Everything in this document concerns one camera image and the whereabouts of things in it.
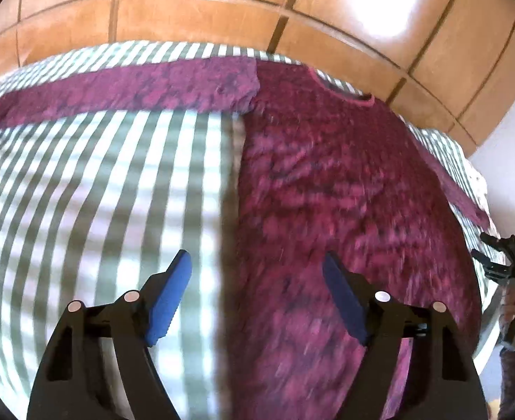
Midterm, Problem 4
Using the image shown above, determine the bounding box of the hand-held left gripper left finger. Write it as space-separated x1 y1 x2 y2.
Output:
26 249 193 420

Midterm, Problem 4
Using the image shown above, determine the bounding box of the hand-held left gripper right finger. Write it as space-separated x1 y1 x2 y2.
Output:
322 251 490 420

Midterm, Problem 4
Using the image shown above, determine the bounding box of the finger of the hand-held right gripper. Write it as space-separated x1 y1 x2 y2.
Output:
471 248 511 285
479 231 515 252

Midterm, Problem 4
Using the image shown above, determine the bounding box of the maroon patterned sweater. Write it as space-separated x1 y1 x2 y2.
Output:
0 57 490 420

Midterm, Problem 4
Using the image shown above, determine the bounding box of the floral patterned cloth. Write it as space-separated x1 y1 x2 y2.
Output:
462 157 494 230

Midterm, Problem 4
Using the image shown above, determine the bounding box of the green white checked bedsheet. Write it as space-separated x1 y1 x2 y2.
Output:
0 39 500 420

